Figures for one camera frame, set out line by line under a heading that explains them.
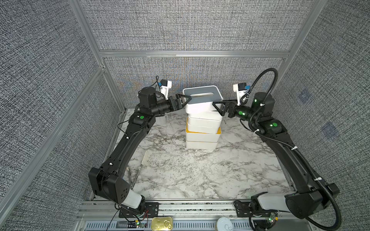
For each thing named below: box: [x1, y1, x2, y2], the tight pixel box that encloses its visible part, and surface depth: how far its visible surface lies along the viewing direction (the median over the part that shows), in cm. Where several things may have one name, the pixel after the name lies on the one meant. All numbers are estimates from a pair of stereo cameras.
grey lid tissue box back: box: [182, 85, 224, 113], surface depth 70 cm
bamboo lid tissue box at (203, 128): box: [187, 123, 221, 134], surface depth 81 cm
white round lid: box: [216, 216, 234, 231], surface depth 66 cm
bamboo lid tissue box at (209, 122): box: [187, 117, 222, 129], surface depth 76 cm
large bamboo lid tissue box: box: [185, 140, 220, 150], surface depth 97 cm
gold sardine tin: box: [151, 216, 174, 231], surface depth 68 cm
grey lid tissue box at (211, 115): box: [188, 111, 223, 121], surface depth 74 cm
